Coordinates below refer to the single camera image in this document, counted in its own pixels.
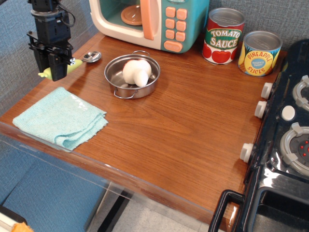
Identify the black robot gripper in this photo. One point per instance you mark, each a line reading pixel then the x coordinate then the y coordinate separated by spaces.
pixel 50 42

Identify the spoon with yellow-green handle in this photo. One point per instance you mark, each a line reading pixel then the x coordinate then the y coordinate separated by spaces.
pixel 90 57

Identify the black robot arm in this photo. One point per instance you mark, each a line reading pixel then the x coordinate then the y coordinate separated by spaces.
pixel 49 5

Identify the light blue folded cloth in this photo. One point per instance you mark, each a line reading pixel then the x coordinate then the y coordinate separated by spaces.
pixel 63 119

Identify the white toy mushroom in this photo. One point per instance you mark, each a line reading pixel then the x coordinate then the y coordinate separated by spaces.
pixel 137 72

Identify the orange microwave turntable plate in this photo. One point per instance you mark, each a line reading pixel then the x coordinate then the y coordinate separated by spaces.
pixel 131 15

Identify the teal toy microwave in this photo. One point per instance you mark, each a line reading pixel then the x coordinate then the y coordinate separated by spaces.
pixel 167 25

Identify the orange fuzzy object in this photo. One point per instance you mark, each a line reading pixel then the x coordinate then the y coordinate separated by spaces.
pixel 21 227

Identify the tomato sauce can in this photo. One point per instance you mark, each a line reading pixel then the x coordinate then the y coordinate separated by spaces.
pixel 223 33

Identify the pineapple slices can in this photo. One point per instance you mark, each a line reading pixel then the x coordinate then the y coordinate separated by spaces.
pixel 259 53

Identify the black toy stove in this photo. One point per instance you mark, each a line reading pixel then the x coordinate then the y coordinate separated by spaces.
pixel 276 195

